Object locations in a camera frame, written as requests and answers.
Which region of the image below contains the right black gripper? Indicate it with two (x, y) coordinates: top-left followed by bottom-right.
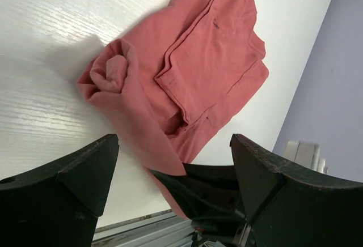
(150, 163), (249, 246)

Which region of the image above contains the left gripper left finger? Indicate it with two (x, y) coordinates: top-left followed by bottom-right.
(1, 134), (119, 246)

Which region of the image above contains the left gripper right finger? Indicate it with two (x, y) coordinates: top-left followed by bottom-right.
(230, 134), (362, 246)

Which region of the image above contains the dusty red t shirt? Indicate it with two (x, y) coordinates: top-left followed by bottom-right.
(76, 0), (270, 219)

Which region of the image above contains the aluminium frame rail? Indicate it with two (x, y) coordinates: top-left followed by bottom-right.
(91, 210), (194, 246)

